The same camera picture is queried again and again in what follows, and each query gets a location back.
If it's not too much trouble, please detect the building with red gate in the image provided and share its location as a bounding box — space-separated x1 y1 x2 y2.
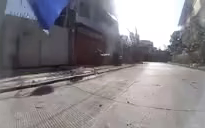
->
58 0 122 67

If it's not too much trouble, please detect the row of distant buildings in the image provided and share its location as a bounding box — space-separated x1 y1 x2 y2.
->
119 28 173 64

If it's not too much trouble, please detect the grey concrete road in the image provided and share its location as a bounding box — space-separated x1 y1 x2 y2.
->
0 61 205 128

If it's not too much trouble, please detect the raised concrete pavement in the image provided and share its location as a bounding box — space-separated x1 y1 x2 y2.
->
0 63 138 96

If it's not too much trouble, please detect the grey concrete wall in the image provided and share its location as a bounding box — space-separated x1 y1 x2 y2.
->
0 13 71 70

